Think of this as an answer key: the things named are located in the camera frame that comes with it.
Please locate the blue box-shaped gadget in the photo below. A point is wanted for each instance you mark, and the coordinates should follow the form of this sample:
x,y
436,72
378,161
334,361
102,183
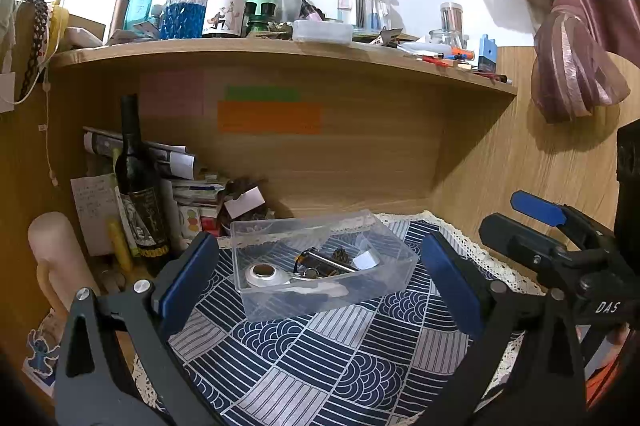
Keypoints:
x,y
487,54

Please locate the clear plastic storage box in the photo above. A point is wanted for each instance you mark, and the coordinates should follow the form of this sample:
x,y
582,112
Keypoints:
x,y
300,306

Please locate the orange sticky note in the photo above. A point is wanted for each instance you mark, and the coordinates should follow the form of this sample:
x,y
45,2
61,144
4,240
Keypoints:
x,y
270,118

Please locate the green sticky note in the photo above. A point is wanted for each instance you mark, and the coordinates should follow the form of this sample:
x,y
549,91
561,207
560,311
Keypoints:
x,y
262,93

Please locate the white handwritten note paper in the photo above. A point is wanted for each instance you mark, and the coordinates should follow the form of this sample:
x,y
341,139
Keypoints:
x,y
92,211

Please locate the orange tube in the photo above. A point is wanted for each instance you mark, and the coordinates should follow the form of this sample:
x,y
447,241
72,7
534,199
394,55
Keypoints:
x,y
460,53

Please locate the blue wave patterned mat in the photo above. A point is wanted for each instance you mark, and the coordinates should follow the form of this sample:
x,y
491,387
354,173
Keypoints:
x,y
350,356

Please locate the glass jar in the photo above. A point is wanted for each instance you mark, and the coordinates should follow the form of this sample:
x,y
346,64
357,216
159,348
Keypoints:
x,y
442,38

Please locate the rolled magazine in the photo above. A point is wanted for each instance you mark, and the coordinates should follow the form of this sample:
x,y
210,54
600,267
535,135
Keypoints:
x,y
172,160

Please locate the stack of books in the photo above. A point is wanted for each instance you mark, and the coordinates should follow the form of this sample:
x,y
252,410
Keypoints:
x,y
195,201

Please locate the tall clear canister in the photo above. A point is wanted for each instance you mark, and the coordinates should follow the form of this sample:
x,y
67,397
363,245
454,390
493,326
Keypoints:
x,y
451,15

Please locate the brown cosmetic tube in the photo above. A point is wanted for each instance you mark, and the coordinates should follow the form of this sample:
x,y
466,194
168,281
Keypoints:
x,y
119,15

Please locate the mauve curtain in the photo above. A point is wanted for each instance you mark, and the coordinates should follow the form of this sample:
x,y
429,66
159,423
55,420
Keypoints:
x,y
575,55

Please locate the dark wine bottle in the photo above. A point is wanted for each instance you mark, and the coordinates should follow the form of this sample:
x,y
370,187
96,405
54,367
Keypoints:
x,y
142,206

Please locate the pink mug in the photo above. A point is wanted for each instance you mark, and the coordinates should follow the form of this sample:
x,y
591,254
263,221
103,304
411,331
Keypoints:
x,y
55,251

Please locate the yellow hair band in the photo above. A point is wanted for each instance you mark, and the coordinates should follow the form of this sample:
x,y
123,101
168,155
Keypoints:
x,y
59,25

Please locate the white tape roll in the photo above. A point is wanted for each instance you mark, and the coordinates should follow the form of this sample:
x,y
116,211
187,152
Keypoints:
x,y
265,276

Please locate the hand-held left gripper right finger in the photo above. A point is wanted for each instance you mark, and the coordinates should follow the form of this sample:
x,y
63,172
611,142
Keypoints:
x,y
452,286

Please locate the blue cartoon sticker card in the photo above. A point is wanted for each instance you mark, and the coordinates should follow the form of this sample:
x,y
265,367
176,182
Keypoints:
x,y
42,351

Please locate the blue faceted glass bottle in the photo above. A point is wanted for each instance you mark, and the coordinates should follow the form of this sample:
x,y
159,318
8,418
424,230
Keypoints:
x,y
184,13

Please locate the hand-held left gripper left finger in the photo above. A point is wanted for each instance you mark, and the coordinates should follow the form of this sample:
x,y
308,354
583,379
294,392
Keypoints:
x,y
187,286

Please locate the person's right hand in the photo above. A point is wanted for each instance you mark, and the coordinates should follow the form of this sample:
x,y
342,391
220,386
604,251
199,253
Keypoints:
x,y
612,348

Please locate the pink sticky note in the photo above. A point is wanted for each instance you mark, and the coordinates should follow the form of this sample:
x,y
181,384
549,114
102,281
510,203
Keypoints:
x,y
172,91

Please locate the wooden shelf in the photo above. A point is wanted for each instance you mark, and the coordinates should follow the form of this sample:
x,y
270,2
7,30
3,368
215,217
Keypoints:
x,y
300,55

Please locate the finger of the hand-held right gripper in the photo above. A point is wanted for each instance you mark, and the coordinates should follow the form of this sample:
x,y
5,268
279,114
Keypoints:
x,y
540,208
520,241

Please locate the dark green glass bottle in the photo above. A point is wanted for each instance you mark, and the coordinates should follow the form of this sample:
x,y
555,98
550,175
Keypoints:
x,y
260,21

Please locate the yellow tube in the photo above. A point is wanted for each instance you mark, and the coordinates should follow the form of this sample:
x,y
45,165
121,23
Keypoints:
x,y
120,246

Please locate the clear lidded plastic container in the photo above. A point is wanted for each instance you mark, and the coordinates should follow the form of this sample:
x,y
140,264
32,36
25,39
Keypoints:
x,y
322,31

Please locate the patterned headband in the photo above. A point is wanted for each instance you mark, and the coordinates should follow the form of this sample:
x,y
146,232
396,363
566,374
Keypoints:
x,y
37,35

